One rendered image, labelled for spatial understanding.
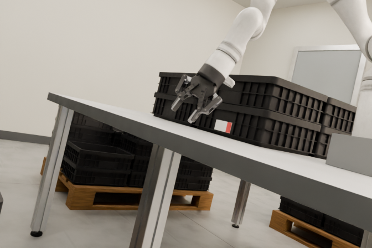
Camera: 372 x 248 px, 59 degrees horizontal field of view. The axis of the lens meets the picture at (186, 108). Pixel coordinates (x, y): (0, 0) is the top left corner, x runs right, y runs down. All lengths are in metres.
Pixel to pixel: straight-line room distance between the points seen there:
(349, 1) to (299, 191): 0.69
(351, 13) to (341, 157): 0.42
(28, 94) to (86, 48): 0.89
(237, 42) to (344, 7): 0.34
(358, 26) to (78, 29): 3.65
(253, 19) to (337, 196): 0.57
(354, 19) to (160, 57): 3.95
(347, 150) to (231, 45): 0.43
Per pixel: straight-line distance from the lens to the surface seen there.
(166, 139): 0.77
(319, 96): 1.25
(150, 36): 4.78
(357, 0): 1.09
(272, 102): 1.09
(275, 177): 0.54
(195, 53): 5.22
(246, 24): 0.92
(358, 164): 0.99
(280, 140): 1.14
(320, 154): 1.33
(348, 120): 1.43
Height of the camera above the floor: 0.75
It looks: 1 degrees up
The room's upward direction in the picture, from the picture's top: 13 degrees clockwise
